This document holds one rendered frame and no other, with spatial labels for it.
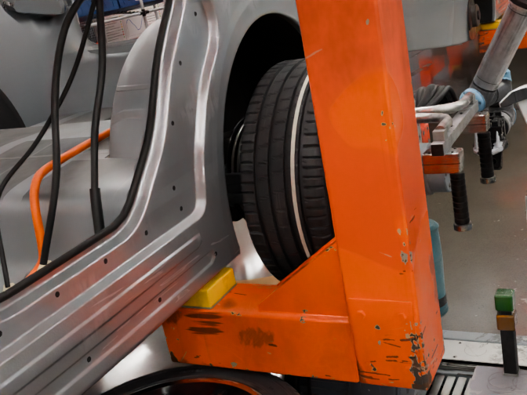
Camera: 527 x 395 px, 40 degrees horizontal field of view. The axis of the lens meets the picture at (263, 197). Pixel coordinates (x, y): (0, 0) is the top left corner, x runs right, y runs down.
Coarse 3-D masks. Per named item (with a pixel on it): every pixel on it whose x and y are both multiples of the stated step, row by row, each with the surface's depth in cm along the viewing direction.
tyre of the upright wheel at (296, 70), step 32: (288, 64) 196; (256, 96) 187; (288, 96) 182; (256, 128) 183; (288, 128) 179; (256, 160) 181; (288, 160) 176; (320, 160) 173; (256, 192) 182; (288, 192) 178; (320, 192) 173; (256, 224) 184; (288, 224) 180; (320, 224) 175; (288, 256) 187
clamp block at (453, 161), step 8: (424, 152) 173; (448, 152) 170; (456, 152) 168; (424, 160) 172; (432, 160) 171; (440, 160) 170; (448, 160) 169; (456, 160) 168; (424, 168) 172; (432, 168) 172; (440, 168) 171; (448, 168) 170; (456, 168) 169
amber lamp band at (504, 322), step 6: (516, 312) 163; (498, 318) 162; (504, 318) 161; (510, 318) 160; (516, 318) 163; (498, 324) 162; (504, 324) 162; (510, 324) 161; (516, 324) 162; (504, 330) 162; (510, 330) 161
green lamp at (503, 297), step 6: (498, 288) 163; (504, 288) 162; (498, 294) 160; (504, 294) 160; (510, 294) 159; (498, 300) 160; (504, 300) 159; (510, 300) 159; (498, 306) 161; (504, 306) 160; (510, 306) 159
